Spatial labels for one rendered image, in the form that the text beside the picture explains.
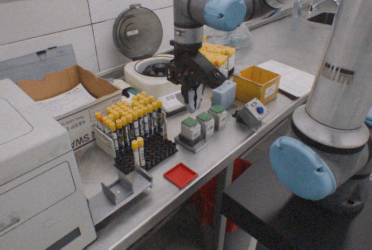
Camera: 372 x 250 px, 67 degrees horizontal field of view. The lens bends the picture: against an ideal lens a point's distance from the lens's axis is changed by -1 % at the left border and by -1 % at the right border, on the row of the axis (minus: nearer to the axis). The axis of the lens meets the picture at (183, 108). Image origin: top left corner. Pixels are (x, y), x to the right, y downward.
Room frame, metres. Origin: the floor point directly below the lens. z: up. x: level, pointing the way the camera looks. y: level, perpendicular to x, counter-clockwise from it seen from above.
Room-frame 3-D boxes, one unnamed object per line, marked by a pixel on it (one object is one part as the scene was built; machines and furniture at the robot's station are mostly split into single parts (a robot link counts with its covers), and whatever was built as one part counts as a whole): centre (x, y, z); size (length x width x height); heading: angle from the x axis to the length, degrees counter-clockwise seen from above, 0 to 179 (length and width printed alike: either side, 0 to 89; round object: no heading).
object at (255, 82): (0.99, -0.28, 0.92); 0.13 x 0.13 x 0.10; 43
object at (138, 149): (0.63, 0.11, 0.93); 0.17 x 0.09 x 0.11; 136
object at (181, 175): (0.56, 0.01, 0.88); 0.07 x 0.07 x 0.01; 46
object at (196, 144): (0.70, -0.02, 0.89); 0.09 x 0.05 x 0.04; 48
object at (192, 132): (0.70, -0.02, 0.92); 0.05 x 0.04 x 0.06; 48
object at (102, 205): (0.45, 0.17, 0.92); 0.21 x 0.07 x 0.05; 136
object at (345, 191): (0.46, -0.34, 0.99); 0.15 x 0.15 x 0.10
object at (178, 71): (0.71, -0.01, 1.14); 0.09 x 0.08 x 0.12; 48
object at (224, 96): (0.89, -0.15, 0.92); 0.10 x 0.07 x 0.10; 142
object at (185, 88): (0.68, -0.01, 1.08); 0.05 x 0.02 x 0.09; 138
